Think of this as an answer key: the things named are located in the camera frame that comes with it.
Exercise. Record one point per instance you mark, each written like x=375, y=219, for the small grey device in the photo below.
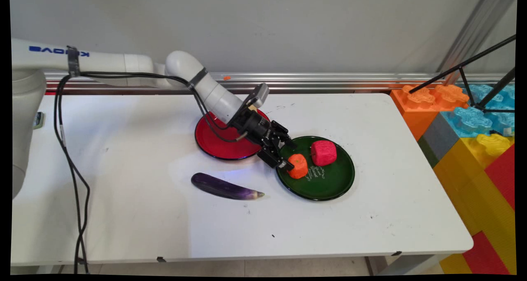
x=38, y=120

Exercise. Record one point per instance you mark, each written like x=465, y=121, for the orange giant building block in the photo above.
x=411, y=112

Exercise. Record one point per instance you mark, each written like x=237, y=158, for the grey giant building block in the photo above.
x=438, y=139

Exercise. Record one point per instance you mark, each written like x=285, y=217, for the purple eggplant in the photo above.
x=222, y=187

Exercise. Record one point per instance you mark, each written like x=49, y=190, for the black tripod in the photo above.
x=465, y=62

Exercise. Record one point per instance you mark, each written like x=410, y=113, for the yellow giant building block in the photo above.
x=465, y=178

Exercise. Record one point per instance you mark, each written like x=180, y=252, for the aluminium wall rail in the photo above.
x=329, y=81

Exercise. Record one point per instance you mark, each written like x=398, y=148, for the green enamel plate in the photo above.
x=329, y=186

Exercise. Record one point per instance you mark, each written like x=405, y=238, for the light blue giant block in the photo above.
x=469, y=122

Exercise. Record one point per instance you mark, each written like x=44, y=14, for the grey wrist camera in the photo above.
x=258, y=94

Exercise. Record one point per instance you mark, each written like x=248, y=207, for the red enamel plate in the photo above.
x=214, y=141

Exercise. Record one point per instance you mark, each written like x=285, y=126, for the red giant building block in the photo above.
x=504, y=178
x=486, y=256

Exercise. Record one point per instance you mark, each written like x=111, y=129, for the red toy fruit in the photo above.
x=324, y=153

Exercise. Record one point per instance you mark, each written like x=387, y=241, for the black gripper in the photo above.
x=257, y=126

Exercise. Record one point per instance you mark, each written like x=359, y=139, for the orange toy fruit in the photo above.
x=298, y=167

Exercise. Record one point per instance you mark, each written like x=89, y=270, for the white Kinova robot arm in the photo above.
x=123, y=62

